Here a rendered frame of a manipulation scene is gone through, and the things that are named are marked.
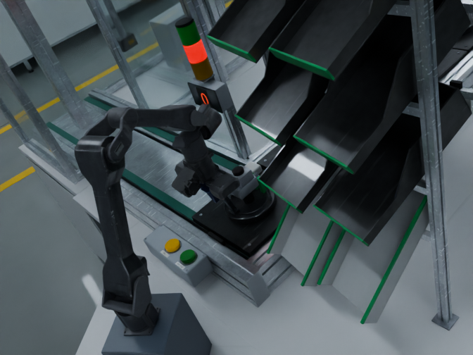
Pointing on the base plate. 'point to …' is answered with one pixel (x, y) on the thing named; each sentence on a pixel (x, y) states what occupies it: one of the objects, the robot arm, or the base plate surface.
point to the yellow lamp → (202, 70)
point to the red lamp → (196, 52)
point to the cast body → (247, 183)
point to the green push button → (187, 256)
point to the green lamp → (188, 34)
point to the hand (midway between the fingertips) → (212, 191)
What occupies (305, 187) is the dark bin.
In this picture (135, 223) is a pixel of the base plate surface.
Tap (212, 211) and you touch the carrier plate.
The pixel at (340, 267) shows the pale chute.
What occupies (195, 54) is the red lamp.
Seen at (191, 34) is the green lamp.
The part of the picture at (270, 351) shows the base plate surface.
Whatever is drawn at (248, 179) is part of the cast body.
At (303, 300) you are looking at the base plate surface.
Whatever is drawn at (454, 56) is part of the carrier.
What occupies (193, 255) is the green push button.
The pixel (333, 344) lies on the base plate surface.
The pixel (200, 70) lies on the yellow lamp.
